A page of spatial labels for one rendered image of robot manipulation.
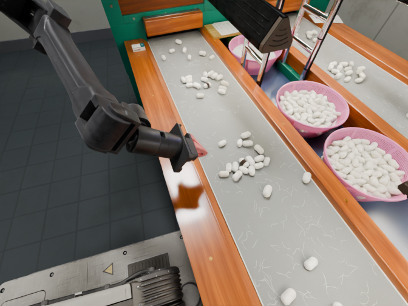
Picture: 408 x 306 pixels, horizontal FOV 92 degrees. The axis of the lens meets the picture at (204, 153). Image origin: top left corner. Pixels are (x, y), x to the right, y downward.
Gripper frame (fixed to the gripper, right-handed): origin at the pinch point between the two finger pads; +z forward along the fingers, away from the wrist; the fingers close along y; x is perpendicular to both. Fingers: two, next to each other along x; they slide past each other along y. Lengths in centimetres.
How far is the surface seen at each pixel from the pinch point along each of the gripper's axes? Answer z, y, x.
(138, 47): -1, 74, 10
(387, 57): 85, 28, -59
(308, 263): 17.8, -31.2, -1.7
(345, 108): 52, 7, -31
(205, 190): 4.9, -6.1, 8.6
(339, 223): 30.1, -26.4, -9.6
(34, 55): -38, 256, 143
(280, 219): 19.2, -20.0, -0.4
